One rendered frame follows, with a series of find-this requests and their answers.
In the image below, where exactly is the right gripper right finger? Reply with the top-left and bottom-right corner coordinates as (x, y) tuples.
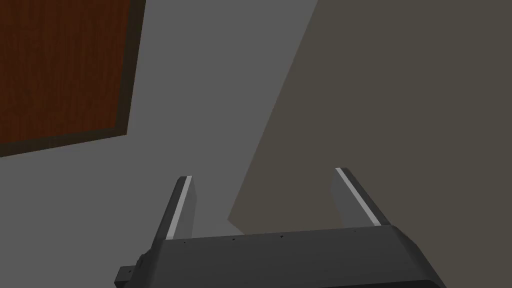
(330, 167), (392, 229)

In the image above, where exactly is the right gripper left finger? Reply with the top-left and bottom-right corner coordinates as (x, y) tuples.
(153, 175), (198, 245)

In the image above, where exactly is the brown wooden door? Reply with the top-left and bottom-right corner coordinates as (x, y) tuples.
(0, 0), (133, 144)

